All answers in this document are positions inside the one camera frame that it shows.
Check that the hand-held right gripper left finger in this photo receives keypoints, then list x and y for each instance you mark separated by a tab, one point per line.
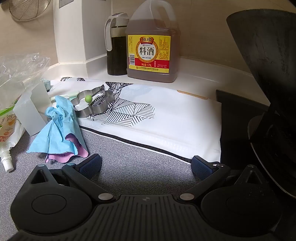
91	165

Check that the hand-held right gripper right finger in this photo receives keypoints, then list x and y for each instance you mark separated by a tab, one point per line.
201	165

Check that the pink paper sheet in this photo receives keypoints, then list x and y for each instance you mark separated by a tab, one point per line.
76	146

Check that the blue paper tissue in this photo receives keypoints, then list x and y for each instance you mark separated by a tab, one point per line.
57	129

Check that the metal egg mold green knob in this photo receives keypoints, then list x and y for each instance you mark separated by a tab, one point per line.
97	110

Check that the printed pouch white spout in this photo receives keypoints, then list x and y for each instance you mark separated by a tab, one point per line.
9	136

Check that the clear plastic bag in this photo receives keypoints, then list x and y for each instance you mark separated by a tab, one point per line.
18	71

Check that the grey fabric mat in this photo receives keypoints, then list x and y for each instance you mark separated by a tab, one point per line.
138	166

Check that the black stove top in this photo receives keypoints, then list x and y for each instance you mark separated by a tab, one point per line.
233	129

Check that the white mat geometric deer print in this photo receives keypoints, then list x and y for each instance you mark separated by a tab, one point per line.
173	120

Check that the small teal printed box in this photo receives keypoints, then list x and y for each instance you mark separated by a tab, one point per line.
47	84

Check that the dark sauce dispenser bottle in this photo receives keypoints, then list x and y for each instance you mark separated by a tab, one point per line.
116	53

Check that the cooking wine jug yellow label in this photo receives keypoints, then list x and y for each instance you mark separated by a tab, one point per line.
150	51

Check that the black wok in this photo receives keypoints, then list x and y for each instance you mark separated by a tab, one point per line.
266	58

